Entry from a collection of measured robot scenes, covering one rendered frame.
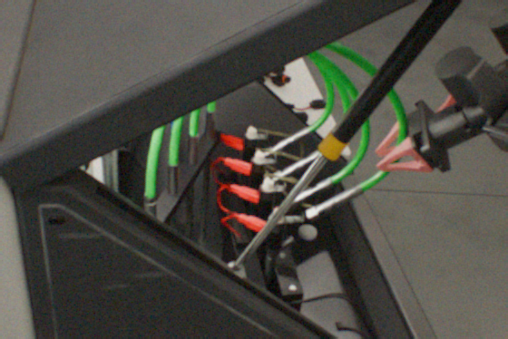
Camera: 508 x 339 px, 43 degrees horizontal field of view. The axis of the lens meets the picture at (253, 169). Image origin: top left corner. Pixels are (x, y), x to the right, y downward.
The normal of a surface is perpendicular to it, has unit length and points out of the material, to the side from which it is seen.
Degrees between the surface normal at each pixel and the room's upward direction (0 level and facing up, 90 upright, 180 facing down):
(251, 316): 90
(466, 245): 0
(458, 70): 46
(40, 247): 90
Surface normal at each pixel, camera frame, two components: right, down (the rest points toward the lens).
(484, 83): 0.35, 0.22
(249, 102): 0.18, 0.59
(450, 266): 0.10, -0.80
